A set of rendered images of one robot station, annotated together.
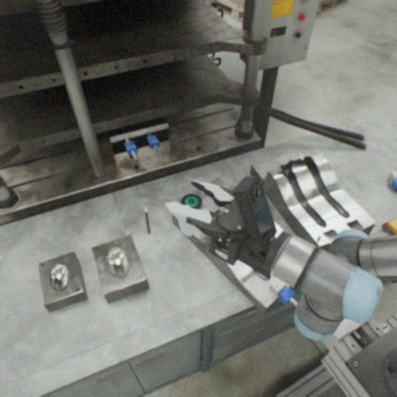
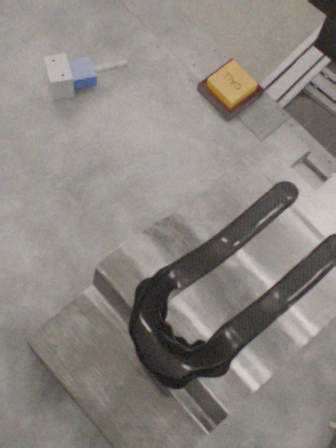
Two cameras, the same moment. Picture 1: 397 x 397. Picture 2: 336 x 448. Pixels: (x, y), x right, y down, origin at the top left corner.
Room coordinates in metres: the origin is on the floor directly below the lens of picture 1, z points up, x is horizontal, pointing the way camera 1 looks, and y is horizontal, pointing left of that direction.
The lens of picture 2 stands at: (1.19, -0.21, 1.87)
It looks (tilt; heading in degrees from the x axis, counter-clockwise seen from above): 68 degrees down; 241
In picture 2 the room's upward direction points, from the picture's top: 11 degrees clockwise
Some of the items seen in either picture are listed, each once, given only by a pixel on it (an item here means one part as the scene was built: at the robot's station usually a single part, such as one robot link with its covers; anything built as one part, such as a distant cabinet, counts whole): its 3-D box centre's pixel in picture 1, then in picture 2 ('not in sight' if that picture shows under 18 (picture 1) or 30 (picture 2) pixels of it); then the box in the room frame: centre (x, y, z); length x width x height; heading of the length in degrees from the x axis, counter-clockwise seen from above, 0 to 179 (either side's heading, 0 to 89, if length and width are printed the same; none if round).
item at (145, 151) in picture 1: (127, 115); not in sight; (1.48, 0.37, 0.87); 0.50 x 0.27 x 0.17; 23
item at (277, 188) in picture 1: (308, 191); (222, 292); (0.96, -0.45, 0.87); 0.50 x 0.26 x 0.14; 23
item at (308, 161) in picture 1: (311, 187); (240, 280); (0.94, -0.44, 0.92); 0.35 x 0.16 x 0.09; 23
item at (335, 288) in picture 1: (337, 285); not in sight; (0.25, -0.21, 1.43); 0.11 x 0.08 x 0.09; 55
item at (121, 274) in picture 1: (119, 267); not in sight; (0.62, 0.28, 0.84); 0.20 x 0.15 x 0.07; 23
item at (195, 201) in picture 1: (191, 204); not in sight; (0.84, 0.03, 0.93); 0.08 x 0.08 x 0.04
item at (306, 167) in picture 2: (353, 228); (309, 175); (0.77, -0.58, 0.87); 0.05 x 0.05 x 0.04; 23
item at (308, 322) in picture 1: (323, 303); not in sight; (0.26, -0.22, 1.34); 0.11 x 0.08 x 0.11; 145
